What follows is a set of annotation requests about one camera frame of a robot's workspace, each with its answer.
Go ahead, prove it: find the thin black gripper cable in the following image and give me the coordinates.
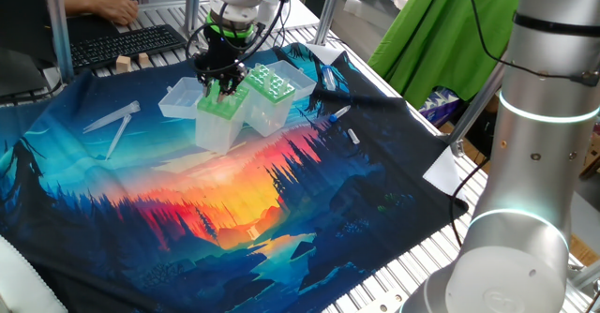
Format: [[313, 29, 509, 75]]
[[185, 0, 293, 78]]

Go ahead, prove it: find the person bare forearm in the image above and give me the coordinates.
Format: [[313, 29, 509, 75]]
[[63, 0, 99, 20]]

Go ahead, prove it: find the black computer keyboard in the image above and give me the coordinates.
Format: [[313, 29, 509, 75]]
[[69, 23, 188, 73]]

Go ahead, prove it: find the green flange adapter ring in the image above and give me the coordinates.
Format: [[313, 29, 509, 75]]
[[205, 14, 257, 40]]

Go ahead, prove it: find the white stand with base plate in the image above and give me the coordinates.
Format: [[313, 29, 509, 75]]
[[257, 0, 321, 36]]

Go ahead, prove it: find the person dark clothed torso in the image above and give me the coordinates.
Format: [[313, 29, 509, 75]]
[[0, 0, 118, 66]]

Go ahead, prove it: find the slanted aluminium frame post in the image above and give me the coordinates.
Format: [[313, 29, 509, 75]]
[[444, 62, 506, 158]]

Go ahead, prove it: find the bright green fabric sheet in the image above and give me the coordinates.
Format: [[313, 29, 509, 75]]
[[367, 0, 521, 111]]

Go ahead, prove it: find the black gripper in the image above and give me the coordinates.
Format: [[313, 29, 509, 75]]
[[193, 35, 248, 102]]

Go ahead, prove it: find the aluminium frame beam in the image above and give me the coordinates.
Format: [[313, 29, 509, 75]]
[[569, 260, 600, 291]]

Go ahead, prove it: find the clear box green tip rack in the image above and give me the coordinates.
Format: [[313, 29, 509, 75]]
[[157, 76, 251, 156], [238, 59, 318, 139]]

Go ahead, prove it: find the black camera cable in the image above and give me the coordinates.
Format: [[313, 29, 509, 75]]
[[461, 0, 600, 88]]

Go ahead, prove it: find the blue patterned box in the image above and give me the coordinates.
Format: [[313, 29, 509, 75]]
[[418, 87, 463, 127]]

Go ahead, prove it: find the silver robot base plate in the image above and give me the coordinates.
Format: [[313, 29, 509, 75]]
[[367, 288, 409, 313]]

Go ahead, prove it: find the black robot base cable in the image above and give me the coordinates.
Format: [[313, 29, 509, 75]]
[[448, 156, 491, 248]]

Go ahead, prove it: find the cardboard box red label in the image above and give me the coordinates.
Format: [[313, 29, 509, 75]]
[[580, 132, 600, 178]]

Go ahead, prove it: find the printed sunset landscape cloth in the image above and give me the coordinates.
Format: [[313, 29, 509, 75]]
[[0, 42, 470, 313]]

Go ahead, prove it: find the slim blue-capped conical tube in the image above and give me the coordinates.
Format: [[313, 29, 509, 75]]
[[327, 105, 352, 125]]

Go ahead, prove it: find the person bare hand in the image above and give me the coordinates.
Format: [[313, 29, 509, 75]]
[[93, 0, 141, 27]]

